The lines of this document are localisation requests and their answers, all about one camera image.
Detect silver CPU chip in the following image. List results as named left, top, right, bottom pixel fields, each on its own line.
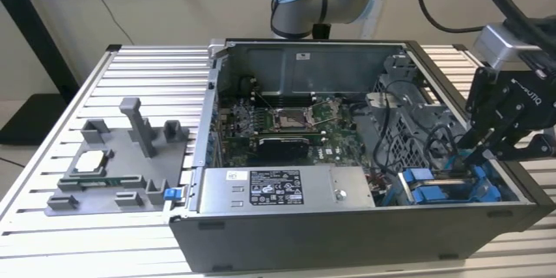
left=72, top=150, right=108, bottom=173

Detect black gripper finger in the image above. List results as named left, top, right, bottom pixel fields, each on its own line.
left=484, top=128, right=556, bottom=162
left=456, top=118, right=494, bottom=175

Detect silver power supply unit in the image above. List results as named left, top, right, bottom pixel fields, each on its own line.
left=196, top=165, right=377, bottom=211

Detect black RAM slots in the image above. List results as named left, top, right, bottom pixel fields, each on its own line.
left=253, top=92, right=317, bottom=108

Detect grey parts rack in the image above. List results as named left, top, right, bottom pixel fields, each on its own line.
left=44, top=96, right=193, bottom=217

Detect black flat base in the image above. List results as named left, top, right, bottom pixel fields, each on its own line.
left=0, top=92, right=68, bottom=146

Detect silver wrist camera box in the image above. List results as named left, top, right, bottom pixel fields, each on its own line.
left=472, top=23, right=545, bottom=68

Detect thin metal locking lever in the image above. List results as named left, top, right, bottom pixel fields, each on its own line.
left=256, top=92, right=276, bottom=111

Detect green motherboard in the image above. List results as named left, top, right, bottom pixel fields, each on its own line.
left=210, top=92, right=374, bottom=169

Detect metal socket cover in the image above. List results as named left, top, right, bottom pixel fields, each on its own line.
left=309, top=100, right=344, bottom=126

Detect green RAM stick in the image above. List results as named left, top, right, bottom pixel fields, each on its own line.
left=64, top=176, right=145, bottom=189

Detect thick black cable bundle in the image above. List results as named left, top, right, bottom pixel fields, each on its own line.
left=416, top=0, right=556, bottom=74

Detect light blue disk wire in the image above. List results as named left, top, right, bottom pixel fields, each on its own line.
left=445, top=148, right=474, bottom=178

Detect thin dark wall cable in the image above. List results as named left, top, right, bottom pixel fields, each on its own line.
left=76, top=0, right=136, bottom=45

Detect long black case cable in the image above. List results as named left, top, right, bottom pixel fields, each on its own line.
left=373, top=76, right=425, bottom=174

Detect open black PC case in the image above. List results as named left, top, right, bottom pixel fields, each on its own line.
left=166, top=37, right=556, bottom=274

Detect grey metal disk bay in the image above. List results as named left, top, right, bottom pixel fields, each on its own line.
left=353, top=53, right=525, bottom=208

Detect black upright post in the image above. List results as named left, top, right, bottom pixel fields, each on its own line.
left=0, top=0, right=84, bottom=97

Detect CPU socket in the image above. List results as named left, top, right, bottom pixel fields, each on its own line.
left=270, top=106, right=314, bottom=131

